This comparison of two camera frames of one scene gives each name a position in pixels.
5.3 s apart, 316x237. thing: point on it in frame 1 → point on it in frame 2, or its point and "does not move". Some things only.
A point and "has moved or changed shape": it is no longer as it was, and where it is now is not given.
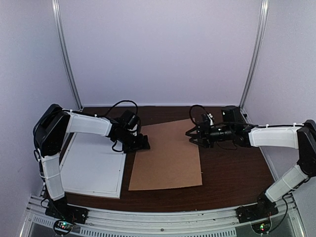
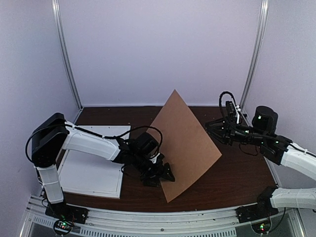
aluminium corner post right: x=264 y=11 does not move
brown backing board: x=172 y=161 has moved or changed shape
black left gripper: x=141 y=144 → x=156 y=174
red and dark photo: x=90 y=166 does not move
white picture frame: x=90 y=166 does not move
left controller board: x=62 y=227 does not move
